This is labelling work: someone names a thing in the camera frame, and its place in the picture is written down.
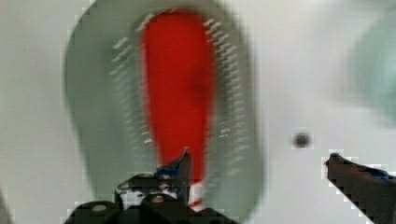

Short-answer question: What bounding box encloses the red ketchup bottle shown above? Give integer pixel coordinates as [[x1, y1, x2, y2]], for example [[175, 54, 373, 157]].
[[142, 10, 216, 208]]

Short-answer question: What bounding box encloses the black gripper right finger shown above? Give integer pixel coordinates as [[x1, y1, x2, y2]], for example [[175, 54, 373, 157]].
[[324, 153, 396, 224]]

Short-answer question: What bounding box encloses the green mug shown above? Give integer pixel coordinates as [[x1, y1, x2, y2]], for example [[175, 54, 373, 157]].
[[347, 7, 396, 128]]

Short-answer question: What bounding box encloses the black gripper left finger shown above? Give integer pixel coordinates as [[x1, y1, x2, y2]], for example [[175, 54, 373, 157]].
[[115, 147, 193, 209]]

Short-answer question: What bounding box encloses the green perforated strainer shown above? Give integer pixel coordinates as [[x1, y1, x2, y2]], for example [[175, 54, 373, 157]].
[[64, 0, 262, 224]]

